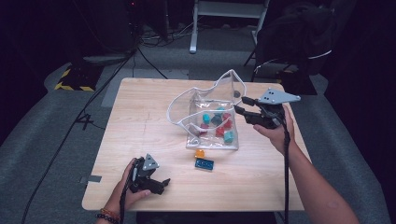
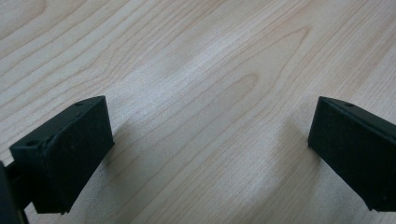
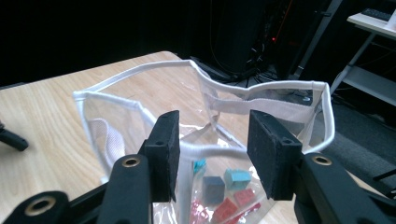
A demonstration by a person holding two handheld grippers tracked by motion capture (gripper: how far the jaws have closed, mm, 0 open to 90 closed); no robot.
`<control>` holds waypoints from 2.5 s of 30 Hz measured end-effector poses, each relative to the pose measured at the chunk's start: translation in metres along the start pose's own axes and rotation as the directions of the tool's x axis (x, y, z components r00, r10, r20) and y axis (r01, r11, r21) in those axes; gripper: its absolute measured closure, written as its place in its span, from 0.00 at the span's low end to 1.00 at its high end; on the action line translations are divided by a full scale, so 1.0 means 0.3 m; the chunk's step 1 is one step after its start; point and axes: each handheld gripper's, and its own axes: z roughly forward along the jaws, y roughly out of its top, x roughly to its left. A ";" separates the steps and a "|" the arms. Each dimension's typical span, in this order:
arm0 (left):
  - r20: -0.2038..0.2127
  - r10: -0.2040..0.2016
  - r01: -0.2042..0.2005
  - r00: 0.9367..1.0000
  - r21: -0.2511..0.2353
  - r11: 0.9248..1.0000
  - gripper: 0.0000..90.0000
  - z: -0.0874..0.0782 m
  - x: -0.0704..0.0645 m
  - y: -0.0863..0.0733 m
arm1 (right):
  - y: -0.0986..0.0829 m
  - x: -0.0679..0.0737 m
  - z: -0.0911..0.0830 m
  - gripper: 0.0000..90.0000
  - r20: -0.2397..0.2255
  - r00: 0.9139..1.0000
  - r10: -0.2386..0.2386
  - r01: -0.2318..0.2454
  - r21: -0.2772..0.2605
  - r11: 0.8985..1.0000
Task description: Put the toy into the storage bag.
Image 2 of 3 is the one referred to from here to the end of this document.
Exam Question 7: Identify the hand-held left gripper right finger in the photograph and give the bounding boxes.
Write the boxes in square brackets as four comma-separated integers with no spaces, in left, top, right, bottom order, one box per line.
[307,95,396,213]

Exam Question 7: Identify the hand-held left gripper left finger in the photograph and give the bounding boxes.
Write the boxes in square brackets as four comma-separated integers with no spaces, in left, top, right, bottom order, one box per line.
[8,95,116,215]

